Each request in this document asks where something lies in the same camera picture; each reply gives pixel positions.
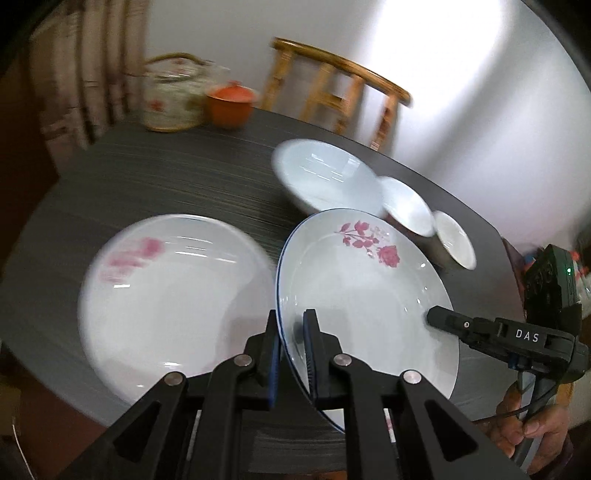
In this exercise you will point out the white plate with crimson rose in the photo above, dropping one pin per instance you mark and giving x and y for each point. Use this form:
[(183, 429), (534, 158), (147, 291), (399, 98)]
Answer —
[(369, 300)]

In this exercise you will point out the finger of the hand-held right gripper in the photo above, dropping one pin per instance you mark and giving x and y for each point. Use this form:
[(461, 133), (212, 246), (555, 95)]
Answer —
[(457, 325)]

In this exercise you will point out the large white bowl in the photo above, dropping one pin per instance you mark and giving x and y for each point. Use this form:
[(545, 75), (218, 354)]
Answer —
[(323, 170)]

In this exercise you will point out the floral ceramic teapot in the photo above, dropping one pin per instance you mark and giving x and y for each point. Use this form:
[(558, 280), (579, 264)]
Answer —
[(168, 101)]

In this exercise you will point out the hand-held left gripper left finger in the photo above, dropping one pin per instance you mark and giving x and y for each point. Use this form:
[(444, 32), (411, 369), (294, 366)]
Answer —
[(273, 369)]

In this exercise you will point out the medium white bowl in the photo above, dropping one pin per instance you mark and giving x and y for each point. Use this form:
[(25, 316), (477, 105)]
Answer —
[(408, 207)]

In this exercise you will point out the orange lidded cup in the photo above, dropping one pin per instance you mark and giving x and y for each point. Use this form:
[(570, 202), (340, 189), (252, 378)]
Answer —
[(228, 110)]

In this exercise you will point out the white plate with pink flowers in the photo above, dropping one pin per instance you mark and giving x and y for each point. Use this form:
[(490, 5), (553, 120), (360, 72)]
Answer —
[(175, 300)]

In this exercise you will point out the wooden chair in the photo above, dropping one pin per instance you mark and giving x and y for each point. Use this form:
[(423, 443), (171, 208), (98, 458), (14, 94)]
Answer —
[(332, 57)]

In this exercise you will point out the beige patterned curtain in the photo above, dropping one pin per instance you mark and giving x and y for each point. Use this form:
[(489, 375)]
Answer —
[(92, 69)]

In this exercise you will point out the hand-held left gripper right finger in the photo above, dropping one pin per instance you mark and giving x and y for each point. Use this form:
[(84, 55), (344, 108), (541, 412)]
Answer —
[(309, 364)]

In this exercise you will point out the person's right hand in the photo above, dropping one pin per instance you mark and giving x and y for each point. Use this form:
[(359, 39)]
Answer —
[(545, 424)]

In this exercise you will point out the small white bowl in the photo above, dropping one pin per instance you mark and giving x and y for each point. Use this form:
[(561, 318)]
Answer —
[(455, 237)]

